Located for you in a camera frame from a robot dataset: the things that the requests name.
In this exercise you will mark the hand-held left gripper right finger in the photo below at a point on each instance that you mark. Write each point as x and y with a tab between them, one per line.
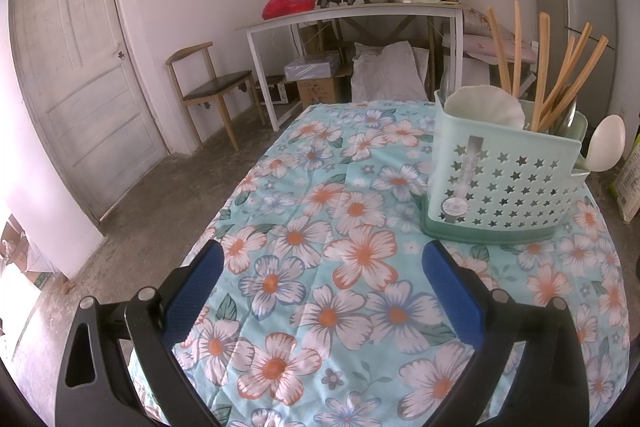
452	297

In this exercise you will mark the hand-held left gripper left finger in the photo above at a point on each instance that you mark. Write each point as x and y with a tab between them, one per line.
192	292

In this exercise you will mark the green star-cutout utensil holder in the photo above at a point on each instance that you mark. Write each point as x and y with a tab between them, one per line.
500	187

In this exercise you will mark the white soup spoon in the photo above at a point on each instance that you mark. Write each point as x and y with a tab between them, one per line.
480	107

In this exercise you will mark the pile of wooden chopsticks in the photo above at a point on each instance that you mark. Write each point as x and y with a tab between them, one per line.
543	57

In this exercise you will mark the floral blue tablecloth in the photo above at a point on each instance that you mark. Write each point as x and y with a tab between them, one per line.
350	307

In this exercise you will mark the open cardboard box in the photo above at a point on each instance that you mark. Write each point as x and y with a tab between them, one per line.
20	257

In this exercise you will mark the wooden chair dark seat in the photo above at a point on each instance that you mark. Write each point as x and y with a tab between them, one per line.
215	84

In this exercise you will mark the yellow-green rice bag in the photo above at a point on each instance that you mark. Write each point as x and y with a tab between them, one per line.
630	177

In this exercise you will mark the white round ladle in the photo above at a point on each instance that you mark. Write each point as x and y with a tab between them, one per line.
607	142

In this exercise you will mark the white woven sack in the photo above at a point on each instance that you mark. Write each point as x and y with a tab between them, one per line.
385	72

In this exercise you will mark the small cardboard box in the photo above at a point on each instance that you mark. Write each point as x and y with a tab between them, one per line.
320	94

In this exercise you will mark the white wooden door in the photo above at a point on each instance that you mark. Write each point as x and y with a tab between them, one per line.
75	82

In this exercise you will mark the red plastic bag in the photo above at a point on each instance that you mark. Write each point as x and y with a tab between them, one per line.
280	7

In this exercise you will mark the white long table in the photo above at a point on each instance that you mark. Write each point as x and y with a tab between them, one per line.
350	9

